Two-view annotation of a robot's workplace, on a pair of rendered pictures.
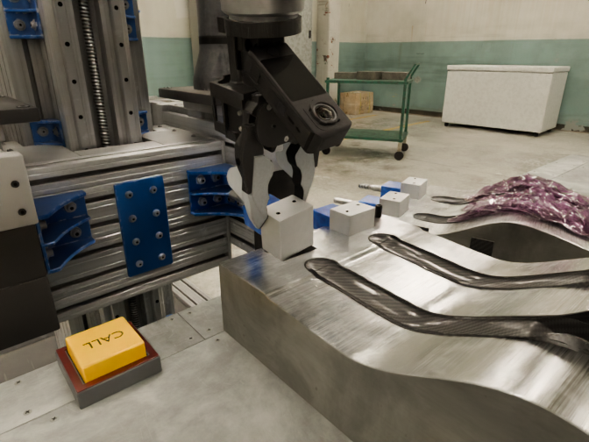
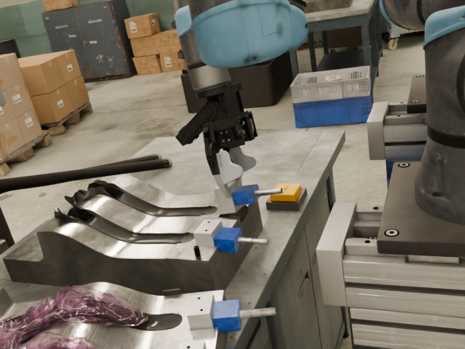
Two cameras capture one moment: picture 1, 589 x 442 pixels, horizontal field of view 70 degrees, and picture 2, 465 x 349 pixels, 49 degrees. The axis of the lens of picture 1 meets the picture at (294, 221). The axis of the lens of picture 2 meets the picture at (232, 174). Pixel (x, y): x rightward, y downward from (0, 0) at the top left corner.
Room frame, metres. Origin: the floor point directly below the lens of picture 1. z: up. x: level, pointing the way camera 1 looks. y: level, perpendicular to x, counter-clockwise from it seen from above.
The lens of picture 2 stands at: (1.32, -0.35, 1.36)
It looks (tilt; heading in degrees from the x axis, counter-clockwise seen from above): 23 degrees down; 157
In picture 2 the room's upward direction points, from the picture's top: 11 degrees counter-clockwise
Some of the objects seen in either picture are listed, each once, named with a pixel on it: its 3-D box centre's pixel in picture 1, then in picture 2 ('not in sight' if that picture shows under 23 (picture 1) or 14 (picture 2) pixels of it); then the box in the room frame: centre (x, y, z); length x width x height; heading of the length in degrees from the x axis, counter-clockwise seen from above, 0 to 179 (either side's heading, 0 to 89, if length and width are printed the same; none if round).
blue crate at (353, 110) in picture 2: not in sight; (333, 105); (-2.03, 2.11, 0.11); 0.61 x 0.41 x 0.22; 45
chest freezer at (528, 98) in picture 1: (500, 97); not in sight; (6.78, -3.20, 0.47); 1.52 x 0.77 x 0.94; 45
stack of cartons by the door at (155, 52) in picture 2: not in sight; (159, 42); (-6.11, 2.12, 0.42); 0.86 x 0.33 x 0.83; 45
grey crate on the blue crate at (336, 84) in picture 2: not in sight; (331, 84); (-2.02, 2.11, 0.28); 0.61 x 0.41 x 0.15; 45
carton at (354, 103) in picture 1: (355, 102); not in sight; (8.66, -1.22, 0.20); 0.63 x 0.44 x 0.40; 135
